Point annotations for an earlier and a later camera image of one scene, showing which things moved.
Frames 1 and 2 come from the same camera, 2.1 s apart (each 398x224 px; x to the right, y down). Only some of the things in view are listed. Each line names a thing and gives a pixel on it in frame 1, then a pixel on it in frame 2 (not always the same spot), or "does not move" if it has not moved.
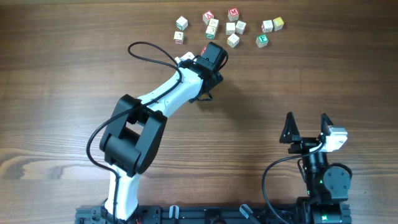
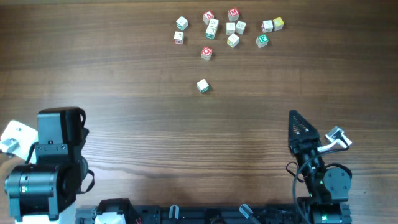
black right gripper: [303, 144] -> [308, 139]
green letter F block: [262, 40] does not move
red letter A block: [208, 15] does not move
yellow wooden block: [278, 23] does not move
